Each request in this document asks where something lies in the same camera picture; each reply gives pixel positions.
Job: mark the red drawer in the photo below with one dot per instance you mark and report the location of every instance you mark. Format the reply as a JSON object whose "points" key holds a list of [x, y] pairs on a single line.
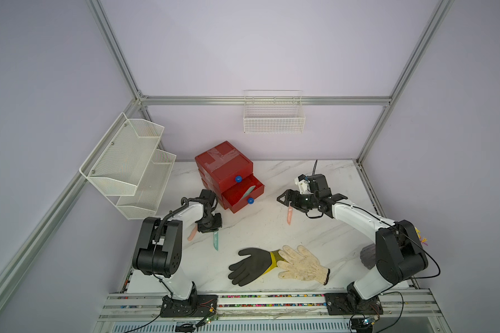
{"points": [[243, 193]]}

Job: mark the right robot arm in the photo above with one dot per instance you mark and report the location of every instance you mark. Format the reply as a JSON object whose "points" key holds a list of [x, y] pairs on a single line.
{"points": [[397, 249]]}

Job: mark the white wire wall basket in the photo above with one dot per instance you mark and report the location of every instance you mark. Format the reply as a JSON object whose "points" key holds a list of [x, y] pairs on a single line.
{"points": [[273, 112]]}

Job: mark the aluminium mounting rail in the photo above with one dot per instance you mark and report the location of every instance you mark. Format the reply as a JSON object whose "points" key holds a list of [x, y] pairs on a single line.
{"points": [[407, 310]]}

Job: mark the white mesh shelf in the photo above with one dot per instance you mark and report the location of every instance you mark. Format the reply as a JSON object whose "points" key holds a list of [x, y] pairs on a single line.
{"points": [[118, 163], [151, 188]]}

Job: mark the teal knife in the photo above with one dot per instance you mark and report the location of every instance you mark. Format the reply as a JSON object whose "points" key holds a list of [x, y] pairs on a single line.
{"points": [[216, 240], [248, 192]]}

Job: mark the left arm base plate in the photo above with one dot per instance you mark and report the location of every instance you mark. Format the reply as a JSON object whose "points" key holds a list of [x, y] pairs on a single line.
{"points": [[187, 306]]}

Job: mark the lower white mesh shelf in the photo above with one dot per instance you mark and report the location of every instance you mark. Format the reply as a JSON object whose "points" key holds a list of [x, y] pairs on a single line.
{"points": [[151, 188]]}

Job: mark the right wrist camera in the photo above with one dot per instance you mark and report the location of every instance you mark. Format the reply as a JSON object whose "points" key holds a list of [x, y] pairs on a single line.
{"points": [[303, 184]]}

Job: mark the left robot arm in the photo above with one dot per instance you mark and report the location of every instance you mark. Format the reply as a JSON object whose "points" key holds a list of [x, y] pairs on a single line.
{"points": [[159, 247]]}

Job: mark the pink knife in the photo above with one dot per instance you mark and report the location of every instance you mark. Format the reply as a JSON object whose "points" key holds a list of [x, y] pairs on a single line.
{"points": [[289, 215], [193, 233]]}

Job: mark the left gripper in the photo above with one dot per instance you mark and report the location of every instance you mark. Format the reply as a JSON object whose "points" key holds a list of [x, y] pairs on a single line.
{"points": [[218, 224]]}

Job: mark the white cotton glove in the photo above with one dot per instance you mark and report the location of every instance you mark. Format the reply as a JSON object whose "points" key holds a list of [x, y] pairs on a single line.
{"points": [[301, 264]]}

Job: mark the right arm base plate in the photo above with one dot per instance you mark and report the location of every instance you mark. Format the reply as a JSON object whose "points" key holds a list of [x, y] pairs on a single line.
{"points": [[342, 304]]}

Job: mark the upper white mesh shelf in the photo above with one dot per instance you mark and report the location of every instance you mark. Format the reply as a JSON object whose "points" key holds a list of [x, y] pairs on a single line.
{"points": [[118, 163]]}

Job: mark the sunflower bouquet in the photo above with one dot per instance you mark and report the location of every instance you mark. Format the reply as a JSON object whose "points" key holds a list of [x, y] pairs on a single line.
{"points": [[423, 240]]}

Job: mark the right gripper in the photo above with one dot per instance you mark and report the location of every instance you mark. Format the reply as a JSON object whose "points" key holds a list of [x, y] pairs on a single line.
{"points": [[294, 202]]}

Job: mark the black yellow work glove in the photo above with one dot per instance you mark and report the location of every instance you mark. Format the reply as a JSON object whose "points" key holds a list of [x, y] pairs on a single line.
{"points": [[255, 263]]}

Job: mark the red drawer cabinet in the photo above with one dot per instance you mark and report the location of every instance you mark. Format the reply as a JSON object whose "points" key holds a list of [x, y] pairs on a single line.
{"points": [[220, 166]]}

